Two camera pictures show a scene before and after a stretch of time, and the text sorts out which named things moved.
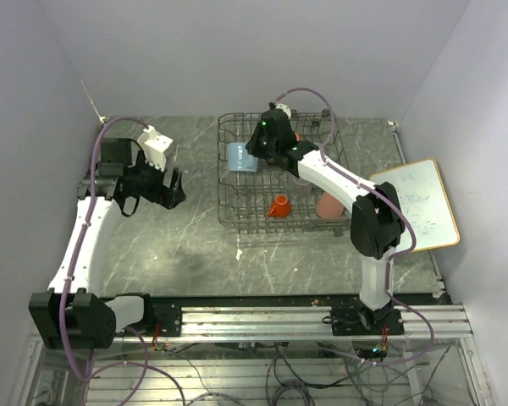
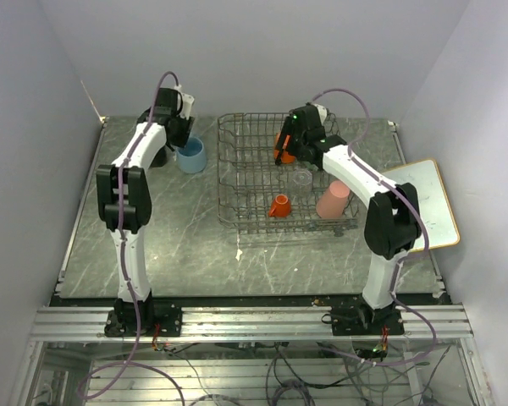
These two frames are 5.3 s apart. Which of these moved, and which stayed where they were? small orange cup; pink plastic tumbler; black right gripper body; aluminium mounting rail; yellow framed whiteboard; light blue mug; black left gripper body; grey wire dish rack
Moved: light blue mug; black left gripper body; black right gripper body
Stayed: grey wire dish rack; small orange cup; aluminium mounting rail; yellow framed whiteboard; pink plastic tumbler
